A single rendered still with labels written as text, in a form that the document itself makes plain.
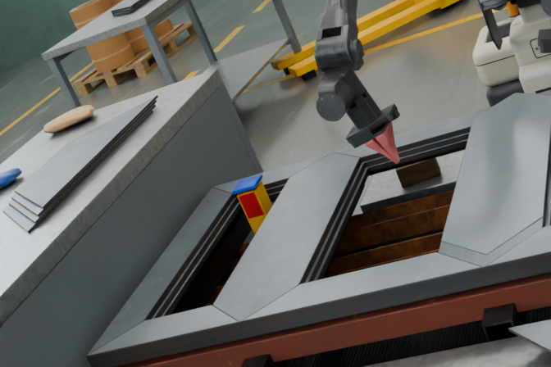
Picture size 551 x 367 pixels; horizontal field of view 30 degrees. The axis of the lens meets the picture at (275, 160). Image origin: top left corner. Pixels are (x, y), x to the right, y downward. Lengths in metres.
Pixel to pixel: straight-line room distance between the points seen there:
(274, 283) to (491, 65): 1.27
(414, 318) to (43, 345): 0.68
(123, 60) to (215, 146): 6.88
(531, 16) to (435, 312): 1.14
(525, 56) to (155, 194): 1.00
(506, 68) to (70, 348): 1.53
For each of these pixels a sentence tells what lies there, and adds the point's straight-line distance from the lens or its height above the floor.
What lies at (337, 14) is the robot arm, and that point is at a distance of 1.97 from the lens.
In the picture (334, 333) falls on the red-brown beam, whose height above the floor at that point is 0.79.
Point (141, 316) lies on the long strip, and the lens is 2.05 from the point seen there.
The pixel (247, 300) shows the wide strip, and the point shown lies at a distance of 1.90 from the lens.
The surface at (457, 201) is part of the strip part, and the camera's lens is 1.93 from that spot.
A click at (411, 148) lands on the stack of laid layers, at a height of 0.84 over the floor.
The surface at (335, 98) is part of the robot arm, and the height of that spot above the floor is 1.11.
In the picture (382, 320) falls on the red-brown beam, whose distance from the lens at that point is 1.76.
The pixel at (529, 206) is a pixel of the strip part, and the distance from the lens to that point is 1.82.
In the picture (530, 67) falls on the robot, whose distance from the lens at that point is 2.68.
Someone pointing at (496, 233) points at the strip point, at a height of 0.85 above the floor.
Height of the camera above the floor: 1.60
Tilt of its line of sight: 17 degrees down
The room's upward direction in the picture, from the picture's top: 24 degrees counter-clockwise
